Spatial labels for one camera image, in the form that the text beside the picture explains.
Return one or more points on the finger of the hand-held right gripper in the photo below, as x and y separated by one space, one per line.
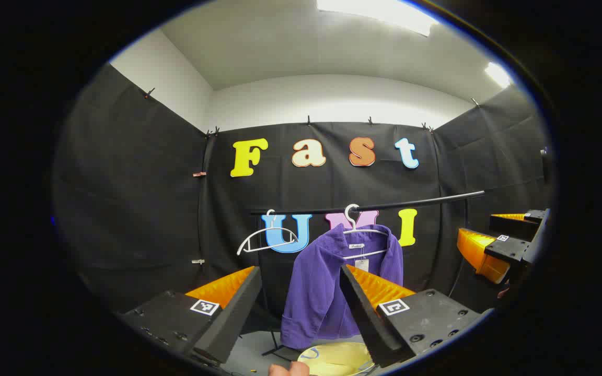
507 249
512 225

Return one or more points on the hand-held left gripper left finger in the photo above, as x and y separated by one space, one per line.
238 308

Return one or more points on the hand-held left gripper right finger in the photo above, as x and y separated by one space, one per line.
363 313

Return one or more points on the cream laundry hamper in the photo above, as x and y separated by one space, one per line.
337 360

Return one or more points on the white clothes hanger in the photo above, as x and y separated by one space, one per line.
351 215
271 223

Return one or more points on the row of black cloth clips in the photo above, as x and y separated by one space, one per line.
309 121

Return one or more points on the black clothes rack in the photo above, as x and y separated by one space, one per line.
411 202

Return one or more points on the purple ribbed garment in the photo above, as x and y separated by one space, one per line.
316 282

